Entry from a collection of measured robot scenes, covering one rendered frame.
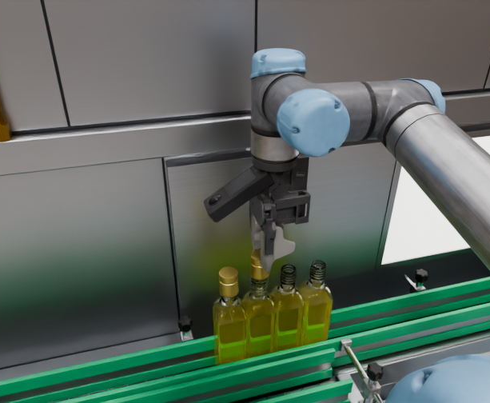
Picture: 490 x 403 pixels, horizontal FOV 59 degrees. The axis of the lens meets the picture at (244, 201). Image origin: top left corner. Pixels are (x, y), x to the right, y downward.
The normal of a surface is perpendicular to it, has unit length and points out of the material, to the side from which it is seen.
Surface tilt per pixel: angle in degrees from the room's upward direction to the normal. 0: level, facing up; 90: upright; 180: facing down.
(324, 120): 90
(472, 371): 27
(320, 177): 90
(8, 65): 90
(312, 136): 90
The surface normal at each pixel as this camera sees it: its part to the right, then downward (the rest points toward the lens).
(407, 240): 0.27, 0.49
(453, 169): -0.62, -0.45
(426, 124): -0.33, -0.63
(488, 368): -0.14, -0.99
